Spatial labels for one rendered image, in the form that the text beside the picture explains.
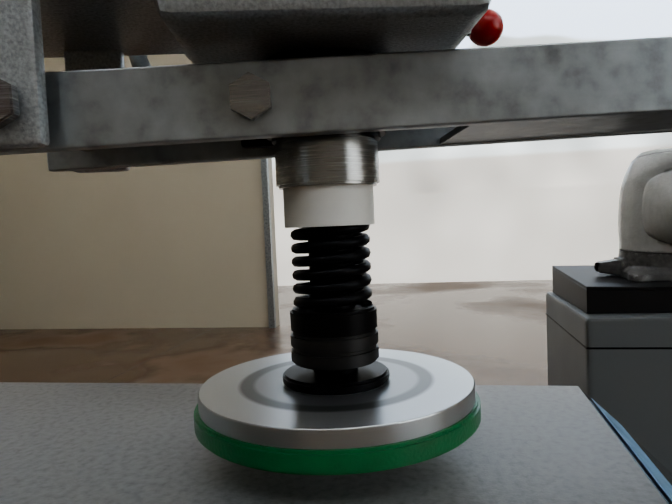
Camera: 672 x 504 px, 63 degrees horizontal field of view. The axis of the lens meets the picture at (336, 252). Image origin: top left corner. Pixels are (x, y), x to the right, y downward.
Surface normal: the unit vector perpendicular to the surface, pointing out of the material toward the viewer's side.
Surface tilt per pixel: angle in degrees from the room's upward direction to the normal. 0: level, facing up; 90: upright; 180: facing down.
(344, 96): 90
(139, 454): 0
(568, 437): 0
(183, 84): 90
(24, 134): 90
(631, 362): 90
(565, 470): 0
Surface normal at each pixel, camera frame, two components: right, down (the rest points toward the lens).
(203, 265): -0.18, 0.06
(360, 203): 0.67, 0.01
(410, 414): -0.04, -1.00
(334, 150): 0.14, 0.04
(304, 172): -0.43, 0.07
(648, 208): -0.92, 0.07
